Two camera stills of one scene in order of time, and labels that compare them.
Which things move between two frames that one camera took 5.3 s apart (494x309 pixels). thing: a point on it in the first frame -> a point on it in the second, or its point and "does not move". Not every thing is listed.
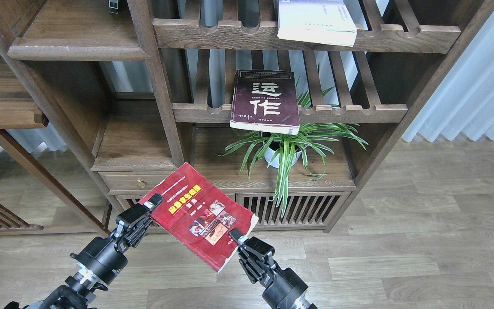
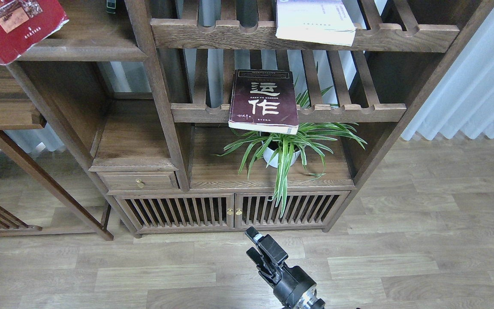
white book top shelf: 326,21 does not move
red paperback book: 198,214 -> 7,27
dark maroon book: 265,100 does not move
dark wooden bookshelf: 82,109 does not move
